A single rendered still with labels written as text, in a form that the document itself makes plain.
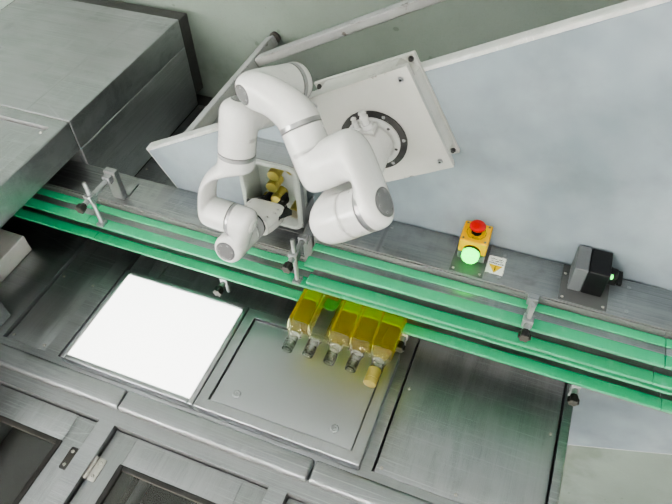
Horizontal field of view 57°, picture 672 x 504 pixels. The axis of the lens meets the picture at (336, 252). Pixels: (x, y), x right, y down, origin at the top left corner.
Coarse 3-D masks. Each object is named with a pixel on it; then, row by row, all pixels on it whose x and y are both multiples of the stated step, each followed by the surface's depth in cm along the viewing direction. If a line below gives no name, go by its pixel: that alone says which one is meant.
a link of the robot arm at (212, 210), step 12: (216, 168) 138; (228, 168) 135; (240, 168) 135; (252, 168) 137; (204, 180) 140; (216, 180) 143; (204, 192) 142; (204, 204) 144; (216, 204) 144; (228, 204) 145; (204, 216) 145; (216, 216) 144; (216, 228) 146
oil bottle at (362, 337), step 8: (368, 312) 163; (376, 312) 163; (384, 312) 165; (360, 320) 161; (368, 320) 161; (376, 320) 161; (360, 328) 160; (368, 328) 160; (376, 328) 160; (352, 336) 158; (360, 336) 158; (368, 336) 158; (352, 344) 157; (360, 344) 157; (368, 344) 157; (360, 352) 157; (368, 352) 158
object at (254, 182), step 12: (264, 168) 169; (276, 168) 157; (288, 168) 155; (240, 180) 165; (252, 180) 170; (264, 180) 173; (288, 180) 169; (252, 192) 172; (264, 192) 176; (288, 192) 173; (288, 204) 176; (300, 204) 164; (288, 216) 173; (300, 216) 167
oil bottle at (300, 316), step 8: (304, 288) 170; (304, 296) 167; (312, 296) 167; (320, 296) 168; (296, 304) 166; (304, 304) 166; (312, 304) 166; (296, 312) 164; (304, 312) 164; (312, 312) 164; (288, 320) 163; (296, 320) 162; (304, 320) 162; (288, 328) 162; (296, 328) 161; (304, 328) 162; (304, 336) 163
